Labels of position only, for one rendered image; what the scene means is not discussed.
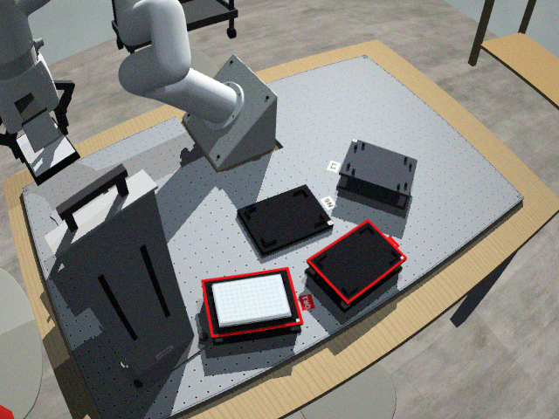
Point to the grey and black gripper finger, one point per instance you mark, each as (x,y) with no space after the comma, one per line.
(60,111)
(10,141)

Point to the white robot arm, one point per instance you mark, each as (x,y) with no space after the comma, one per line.
(160,72)

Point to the white microplate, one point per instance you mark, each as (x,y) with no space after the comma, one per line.
(250,300)

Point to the black rectangular nest with red border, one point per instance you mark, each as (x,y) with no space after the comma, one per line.
(258,330)
(350,268)

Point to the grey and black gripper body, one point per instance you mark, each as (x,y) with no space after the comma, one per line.
(41,86)

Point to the dark grey rectangular nest with corner posts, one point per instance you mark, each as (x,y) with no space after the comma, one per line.
(375,172)

